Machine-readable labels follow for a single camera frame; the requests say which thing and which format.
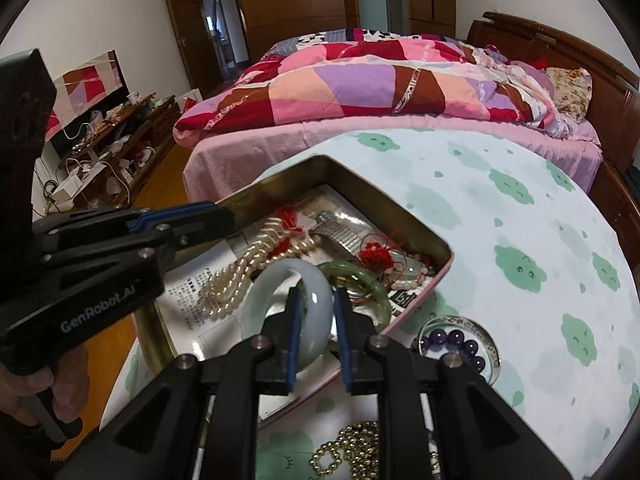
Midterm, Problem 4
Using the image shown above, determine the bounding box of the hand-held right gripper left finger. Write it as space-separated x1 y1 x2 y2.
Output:
55 287 308 480

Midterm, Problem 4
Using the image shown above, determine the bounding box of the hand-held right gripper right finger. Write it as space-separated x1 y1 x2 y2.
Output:
332 287 573 480

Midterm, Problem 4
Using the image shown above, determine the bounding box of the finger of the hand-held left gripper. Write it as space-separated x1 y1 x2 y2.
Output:
117 201 216 233
145 210 236 256

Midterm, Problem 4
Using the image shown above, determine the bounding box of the pearl necklace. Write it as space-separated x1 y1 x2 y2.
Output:
197 217 323 321

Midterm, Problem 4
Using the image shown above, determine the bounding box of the pale jade bangle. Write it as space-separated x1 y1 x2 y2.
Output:
241 260 335 373

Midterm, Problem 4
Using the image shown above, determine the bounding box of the green jade bangle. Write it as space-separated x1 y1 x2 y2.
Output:
320 260 393 333

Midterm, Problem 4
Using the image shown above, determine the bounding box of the red knot jade pendant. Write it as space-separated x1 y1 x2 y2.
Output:
385 260 436 291

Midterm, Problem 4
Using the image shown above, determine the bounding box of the silver metal watch band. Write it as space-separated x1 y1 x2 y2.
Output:
310 210 381 258

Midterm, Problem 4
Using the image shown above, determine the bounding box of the rectangular metal tin box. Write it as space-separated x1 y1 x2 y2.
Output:
132 155 453 421

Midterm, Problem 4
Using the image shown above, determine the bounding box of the person's left hand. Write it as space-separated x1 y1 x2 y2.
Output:
0 342 90 428

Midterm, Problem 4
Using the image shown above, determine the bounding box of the pink bed sheet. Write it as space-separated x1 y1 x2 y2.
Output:
182 110 601 211

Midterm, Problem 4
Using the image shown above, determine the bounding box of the white box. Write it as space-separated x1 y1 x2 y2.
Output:
50 162 108 201

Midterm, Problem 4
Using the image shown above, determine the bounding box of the wooden tv cabinet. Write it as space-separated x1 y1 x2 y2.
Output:
35 92 181 211

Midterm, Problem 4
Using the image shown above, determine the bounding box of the flat screen tv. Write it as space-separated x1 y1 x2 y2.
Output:
44 50 126 143

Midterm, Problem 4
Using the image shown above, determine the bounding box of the wooden door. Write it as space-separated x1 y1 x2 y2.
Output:
165 0 211 96

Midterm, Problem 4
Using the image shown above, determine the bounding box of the cloud print tablecloth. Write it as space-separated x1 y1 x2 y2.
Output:
100 130 640 480

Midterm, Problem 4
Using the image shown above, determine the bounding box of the patchwork quilt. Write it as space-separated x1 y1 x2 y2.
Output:
172 27 558 136

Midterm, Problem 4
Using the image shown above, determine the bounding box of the wooden wardrobe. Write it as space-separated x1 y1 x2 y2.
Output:
160 0 458 86

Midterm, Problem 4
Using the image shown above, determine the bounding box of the wooden nightstand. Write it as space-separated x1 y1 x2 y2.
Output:
590 157 640 266

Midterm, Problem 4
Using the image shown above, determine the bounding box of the floral pillow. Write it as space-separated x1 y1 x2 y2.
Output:
545 66 593 123

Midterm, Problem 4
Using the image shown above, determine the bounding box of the wooden bed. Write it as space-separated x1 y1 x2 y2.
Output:
172 10 640 241

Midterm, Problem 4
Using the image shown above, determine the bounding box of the gold bead necklace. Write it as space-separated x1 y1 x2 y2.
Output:
309 421 383 480

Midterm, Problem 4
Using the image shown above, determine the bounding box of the purple bead bracelet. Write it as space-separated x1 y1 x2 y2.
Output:
417 327 488 373

